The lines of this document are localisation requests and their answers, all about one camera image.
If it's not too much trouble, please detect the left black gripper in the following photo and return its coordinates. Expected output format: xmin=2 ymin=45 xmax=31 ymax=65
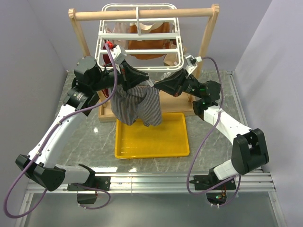
xmin=92 ymin=60 xmax=150 ymax=93

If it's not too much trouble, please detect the grey striped underwear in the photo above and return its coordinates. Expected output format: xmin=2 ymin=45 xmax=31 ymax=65
xmin=110 ymin=85 xmax=162 ymax=127

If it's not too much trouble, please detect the orange underwear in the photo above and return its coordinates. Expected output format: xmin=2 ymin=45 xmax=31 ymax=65
xmin=128 ymin=22 xmax=170 ymax=60

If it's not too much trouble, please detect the wooden hanging rack stand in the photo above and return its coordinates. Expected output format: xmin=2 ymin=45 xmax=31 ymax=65
xmin=68 ymin=3 xmax=220 ymax=122

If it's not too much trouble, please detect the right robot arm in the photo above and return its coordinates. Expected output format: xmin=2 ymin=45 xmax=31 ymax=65
xmin=154 ymin=70 xmax=269 ymax=192

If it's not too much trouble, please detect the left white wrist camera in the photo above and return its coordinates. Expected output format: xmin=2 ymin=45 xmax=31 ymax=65
xmin=106 ymin=41 xmax=127 ymax=65

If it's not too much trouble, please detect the red underwear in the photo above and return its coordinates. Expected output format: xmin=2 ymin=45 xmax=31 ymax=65
xmin=102 ymin=40 xmax=113 ymax=98

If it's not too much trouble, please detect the yellow plastic tray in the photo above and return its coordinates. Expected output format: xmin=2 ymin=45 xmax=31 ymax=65
xmin=115 ymin=113 xmax=190 ymax=159

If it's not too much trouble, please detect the aluminium mounting rail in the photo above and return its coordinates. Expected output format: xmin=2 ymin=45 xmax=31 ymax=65
xmin=16 ymin=172 xmax=283 ymax=227

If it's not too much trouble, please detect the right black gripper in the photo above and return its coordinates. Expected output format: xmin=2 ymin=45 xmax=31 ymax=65
xmin=154 ymin=68 xmax=204 ymax=99

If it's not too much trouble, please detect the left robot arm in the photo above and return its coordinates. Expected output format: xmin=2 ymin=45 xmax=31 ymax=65
xmin=16 ymin=56 xmax=149 ymax=192

